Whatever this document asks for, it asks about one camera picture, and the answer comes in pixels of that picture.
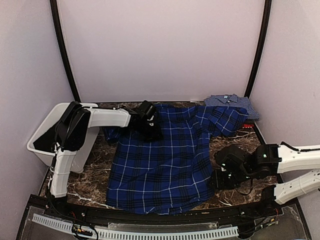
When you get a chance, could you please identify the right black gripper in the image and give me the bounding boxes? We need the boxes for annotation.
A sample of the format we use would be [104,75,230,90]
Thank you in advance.
[206,168,253,190]

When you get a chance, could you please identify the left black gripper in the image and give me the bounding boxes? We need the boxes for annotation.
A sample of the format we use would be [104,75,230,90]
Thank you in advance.
[134,121,163,142]

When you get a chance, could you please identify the dark blue plaid shirt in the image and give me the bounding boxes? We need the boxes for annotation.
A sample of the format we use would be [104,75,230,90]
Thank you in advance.
[103,104,248,215]

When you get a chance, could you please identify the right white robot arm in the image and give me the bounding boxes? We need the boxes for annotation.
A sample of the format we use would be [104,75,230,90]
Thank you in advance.
[210,141,320,217]

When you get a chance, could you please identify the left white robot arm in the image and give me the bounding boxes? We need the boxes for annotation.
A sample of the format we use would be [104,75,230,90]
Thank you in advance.
[48,100,163,218]

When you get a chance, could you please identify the red black folded shirt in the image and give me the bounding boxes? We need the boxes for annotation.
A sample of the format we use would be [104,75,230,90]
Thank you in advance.
[241,119,255,129]

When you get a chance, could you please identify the light blue checked folded shirt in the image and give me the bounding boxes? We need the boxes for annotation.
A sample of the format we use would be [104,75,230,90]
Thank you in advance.
[204,94,260,120]

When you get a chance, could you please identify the white plastic bin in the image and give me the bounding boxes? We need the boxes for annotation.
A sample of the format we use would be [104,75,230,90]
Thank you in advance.
[27,102,100,174]

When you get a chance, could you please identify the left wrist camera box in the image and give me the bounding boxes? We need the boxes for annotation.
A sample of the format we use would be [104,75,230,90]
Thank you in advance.
[136,100,156,126]

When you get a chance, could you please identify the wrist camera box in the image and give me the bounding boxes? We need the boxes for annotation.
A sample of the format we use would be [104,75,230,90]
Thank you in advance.
[214,144,247,172]
[136,100,156,126]

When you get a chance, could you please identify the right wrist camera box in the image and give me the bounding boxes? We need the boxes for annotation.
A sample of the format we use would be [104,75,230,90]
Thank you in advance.
[214,144,247,172]

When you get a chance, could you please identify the white slotted cable duct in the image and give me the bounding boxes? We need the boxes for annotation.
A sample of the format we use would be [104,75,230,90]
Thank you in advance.
[32,213,239,240]

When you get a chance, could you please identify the black front rail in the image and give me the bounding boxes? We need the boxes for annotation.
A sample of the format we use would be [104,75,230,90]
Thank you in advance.
[27,193,301,226]

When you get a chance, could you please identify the left black frame post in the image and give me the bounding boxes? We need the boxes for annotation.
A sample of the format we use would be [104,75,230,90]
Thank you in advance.
[49,0,81,102]

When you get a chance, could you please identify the black frame post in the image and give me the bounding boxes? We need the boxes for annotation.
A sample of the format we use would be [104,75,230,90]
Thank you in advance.
[244,0,272,98]
[49,0,81,102]

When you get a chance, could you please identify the right black frame post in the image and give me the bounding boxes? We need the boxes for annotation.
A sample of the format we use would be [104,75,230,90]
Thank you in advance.
[244,0,272,98]

